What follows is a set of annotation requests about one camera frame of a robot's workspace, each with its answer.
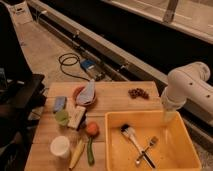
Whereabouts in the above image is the cream rectangular block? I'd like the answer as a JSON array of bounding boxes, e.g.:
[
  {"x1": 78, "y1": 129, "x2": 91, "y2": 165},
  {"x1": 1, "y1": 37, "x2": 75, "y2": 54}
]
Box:
[{"x1": 68, "y1": 106, "x2": 86, "y2": 129}]

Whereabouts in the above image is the black chair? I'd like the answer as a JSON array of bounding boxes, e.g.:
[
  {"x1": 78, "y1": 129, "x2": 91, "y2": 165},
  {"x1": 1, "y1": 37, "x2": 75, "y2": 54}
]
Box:
[{"x1": 0, "y1": 2, "x2": 46, "y2": 171}]

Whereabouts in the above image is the bunch of dark grapes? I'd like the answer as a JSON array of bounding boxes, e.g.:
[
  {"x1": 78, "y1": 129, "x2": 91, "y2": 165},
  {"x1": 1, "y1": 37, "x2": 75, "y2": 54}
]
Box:
[{"x1": 128, "y1": 88, "x2": 149, "y2": 99}]

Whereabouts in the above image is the blue and grey box device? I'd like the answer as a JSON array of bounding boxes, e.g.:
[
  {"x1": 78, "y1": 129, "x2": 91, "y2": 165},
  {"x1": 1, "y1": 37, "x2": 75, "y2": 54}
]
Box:
[{"x1": 80, "y1": 59, "x2": 105, "y2": 81}]

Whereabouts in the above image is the green chili pepper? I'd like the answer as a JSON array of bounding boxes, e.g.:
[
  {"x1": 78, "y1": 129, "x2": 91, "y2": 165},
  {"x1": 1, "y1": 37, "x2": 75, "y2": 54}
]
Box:
[{"x1": 87, "y1": 137, "x2": 95, "y2": 166}]

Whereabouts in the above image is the black-bristled white brush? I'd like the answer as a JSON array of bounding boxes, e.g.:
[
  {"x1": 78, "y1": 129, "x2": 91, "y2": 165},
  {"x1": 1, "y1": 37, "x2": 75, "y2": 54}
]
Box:
[{"x1": 120, "y1": 123, "x2": 157, "y2": 169}]

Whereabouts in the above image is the orange-brown bowl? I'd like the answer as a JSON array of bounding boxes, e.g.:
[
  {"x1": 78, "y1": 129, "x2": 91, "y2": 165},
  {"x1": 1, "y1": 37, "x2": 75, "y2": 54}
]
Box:
[{"x1": 72, "y1": 86, "x2": 97, "y2": 107}]

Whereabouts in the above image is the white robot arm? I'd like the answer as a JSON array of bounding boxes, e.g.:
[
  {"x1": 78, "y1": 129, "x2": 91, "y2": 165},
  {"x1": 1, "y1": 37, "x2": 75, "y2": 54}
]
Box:
[{"x1": 161, "y1": 62, "x2": 213, "y2": 115}]

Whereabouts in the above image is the white cup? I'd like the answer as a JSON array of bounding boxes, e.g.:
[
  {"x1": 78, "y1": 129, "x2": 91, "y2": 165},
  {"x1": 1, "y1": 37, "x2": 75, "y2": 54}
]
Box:
[{"x1": 50, "y1": 136, "x2": 70, "y2": 158}]

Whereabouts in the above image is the orange tomato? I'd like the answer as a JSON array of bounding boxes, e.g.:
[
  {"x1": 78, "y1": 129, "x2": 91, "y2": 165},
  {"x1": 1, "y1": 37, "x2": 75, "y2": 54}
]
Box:
[{"x1": 86, "y1": 122, "x2": 99, "y2": 136}]

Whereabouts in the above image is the green round cup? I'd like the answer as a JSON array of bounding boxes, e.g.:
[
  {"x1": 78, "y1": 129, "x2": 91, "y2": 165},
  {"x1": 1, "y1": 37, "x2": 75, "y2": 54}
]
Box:
[{"x1": 55, "y1": 110, "x2": 69, "y2": 126}]

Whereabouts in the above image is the light blue cloth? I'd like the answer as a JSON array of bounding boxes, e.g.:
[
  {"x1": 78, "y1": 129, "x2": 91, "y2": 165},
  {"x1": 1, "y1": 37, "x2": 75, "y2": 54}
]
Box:
[{"x1": 76, "y1": 80, "x2": 95, "y2": 105}]

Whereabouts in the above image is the yellow plastic tray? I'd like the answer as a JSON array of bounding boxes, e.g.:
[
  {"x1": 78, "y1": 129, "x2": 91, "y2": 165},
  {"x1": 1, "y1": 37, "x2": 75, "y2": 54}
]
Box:
[{"x1": 105, "y1": 110, "x2": 201, "y2": 171}]

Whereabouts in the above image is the blue sponge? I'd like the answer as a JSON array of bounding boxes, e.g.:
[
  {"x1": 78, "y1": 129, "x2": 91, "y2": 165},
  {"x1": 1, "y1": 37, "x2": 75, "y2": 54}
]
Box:
[{"x1": 53, "y1": 96, "x2": 67, "y2": 113}]

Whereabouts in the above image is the black coiled cable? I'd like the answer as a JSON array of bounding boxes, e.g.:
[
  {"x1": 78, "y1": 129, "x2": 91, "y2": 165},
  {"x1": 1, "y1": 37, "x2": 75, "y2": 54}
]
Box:
[{"x1": 58, "y1": 52, "x2": 91, "y2": 82}]

